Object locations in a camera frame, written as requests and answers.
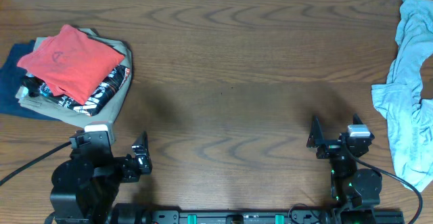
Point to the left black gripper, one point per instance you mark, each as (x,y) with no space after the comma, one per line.
(134,164)

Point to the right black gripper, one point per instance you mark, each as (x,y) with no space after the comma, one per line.
(333,146)

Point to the red printed t-shirt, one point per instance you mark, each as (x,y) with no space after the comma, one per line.
(71,63)

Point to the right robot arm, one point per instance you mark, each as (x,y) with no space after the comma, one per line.
(356,191)

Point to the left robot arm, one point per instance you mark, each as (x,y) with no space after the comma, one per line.
(85,187)

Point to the black printed folded shirt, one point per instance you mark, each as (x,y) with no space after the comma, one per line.
(98,99)

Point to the grey t-shirt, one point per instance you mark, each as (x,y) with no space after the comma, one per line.
(399,101)

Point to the beige folded garment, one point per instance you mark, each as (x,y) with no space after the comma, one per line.
(108,113)

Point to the navy folded garment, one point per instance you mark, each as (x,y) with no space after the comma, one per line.
(11,76)

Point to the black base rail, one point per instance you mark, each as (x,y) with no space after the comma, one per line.
(299,214)

